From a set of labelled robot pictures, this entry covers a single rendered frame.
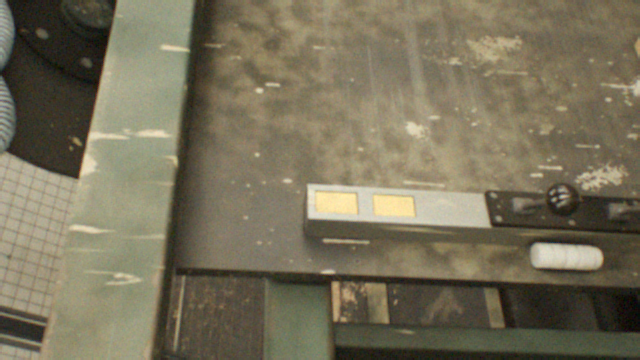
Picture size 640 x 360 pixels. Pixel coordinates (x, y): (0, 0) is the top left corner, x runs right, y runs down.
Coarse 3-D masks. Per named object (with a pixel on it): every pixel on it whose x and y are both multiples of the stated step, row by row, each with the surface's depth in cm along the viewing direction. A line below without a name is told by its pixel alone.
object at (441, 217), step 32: (352, 192) 84; (384, 192) 85; (416, 192) 86; (448, 192) 86; (320, 224) 82; (352, 224) 83; (384, 224) 83; (416, 224) 83; (448, 224) 83; (480, 224) 84
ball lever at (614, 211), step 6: (606, 204) 87; (612, 204) 86; (618, 204) 86; (624, 204) 86; (606, 210) 86; (612, 210) 85; (618, 210) 85; (624, 210) 84; (630, 210) 82; (636, 210) 81; (612, 216) 85; (618, 216) 85; (624, 216) 85
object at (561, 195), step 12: (552, 192) 74; (564, 192) 73; (576, 192) 73; (516, 204) 84; (528, 204) 82; (540, 204) 79; (552, 204) 74; (564, 204) 73; (576, 204) 73; (564, 216) 74
